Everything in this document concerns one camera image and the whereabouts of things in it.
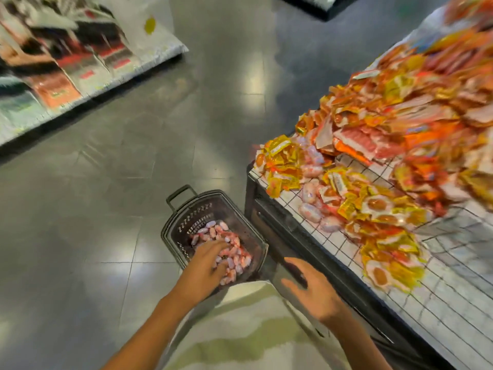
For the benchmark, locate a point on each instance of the tiled white display table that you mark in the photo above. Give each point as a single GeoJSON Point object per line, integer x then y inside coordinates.
{"type": "Point", "coordinates": [454, 304]}

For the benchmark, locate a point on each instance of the stack of black baskets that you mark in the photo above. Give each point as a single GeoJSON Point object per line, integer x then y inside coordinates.
{"type": "Point", "coordinates": [192, 215]}

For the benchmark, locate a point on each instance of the heap of lilac sausage bundles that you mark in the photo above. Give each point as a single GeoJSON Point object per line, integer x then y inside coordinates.
{"type": "Point", "coordinates": [239, 258]}

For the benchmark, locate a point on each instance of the pile of small snack packets tier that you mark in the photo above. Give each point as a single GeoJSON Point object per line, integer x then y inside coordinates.
{"type": "Point", "coordinates": [385, 258]}

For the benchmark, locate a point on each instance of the large pile of sausage packets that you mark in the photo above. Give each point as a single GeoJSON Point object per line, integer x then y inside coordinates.
{"type": "Point", "coordinates": [416, 111]}

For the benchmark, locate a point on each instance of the person's left forearm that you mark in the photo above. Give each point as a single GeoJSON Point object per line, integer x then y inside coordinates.
{"type": "Point", "coordinates": [150, 335]}

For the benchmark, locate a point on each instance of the person's right hand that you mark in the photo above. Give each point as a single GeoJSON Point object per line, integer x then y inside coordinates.
{"type": "Point", "coordinates": [316, 296]}

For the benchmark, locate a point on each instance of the black shelving with white bottles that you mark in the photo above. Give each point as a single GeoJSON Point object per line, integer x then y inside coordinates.
{"type": "Point", "coordinates": [316, 2]}

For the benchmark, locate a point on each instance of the person's left hand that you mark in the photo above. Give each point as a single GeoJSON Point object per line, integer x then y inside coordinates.
{"type": "Point", "coordinates": [202, 275]}

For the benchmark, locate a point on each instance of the pink sausages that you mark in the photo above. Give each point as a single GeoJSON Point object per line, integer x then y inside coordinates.
{"type": "Point", "coordinates": [308, 212]}

